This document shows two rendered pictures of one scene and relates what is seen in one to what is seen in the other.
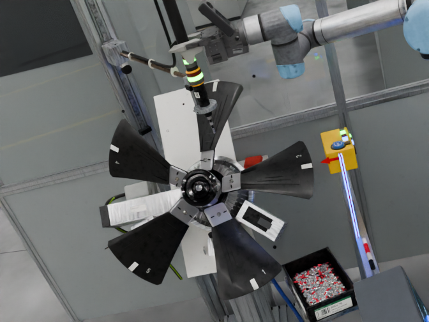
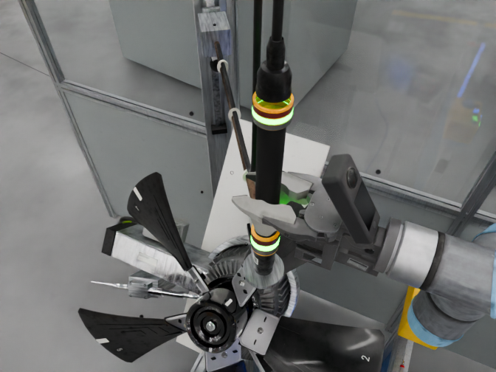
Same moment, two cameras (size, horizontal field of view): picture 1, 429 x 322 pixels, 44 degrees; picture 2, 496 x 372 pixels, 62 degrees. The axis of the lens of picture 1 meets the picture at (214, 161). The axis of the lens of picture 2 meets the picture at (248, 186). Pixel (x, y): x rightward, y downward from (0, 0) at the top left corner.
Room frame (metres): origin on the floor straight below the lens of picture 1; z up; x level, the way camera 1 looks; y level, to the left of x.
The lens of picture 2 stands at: (1.10, -0.08, 2.09)
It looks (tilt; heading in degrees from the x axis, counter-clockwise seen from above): 50 degrees down; 12
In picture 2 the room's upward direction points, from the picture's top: straight up
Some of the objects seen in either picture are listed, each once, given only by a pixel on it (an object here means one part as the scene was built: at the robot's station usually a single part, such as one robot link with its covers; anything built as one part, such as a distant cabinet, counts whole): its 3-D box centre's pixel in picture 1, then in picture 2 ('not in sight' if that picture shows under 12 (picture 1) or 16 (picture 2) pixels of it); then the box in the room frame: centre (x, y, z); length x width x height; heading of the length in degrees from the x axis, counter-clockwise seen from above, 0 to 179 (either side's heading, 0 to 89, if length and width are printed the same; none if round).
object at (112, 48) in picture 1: (116, 52); (214, 32); (2.03, 0.21, 1.54); 0.10 x 0.07 x 0.08; 23
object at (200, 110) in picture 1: (199, 92); (262, 250); (1.46, -0.02, 1.50); 0.09 x 0.07 x 0.10; 23
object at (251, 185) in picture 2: (151, 64); (234, 114); (1.73, 0.09, 1.54); 0.54 x 0.01 x 0.01; 23
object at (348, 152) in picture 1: (339, 151); (425, 311); (1.66, -0.44, 1.02); 0.16 x 0.10 x 0.11; 168
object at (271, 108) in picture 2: not in sight; (272, 108); (1.45, -0.03, 1.80); 0.04 x 0.04 x 0.03
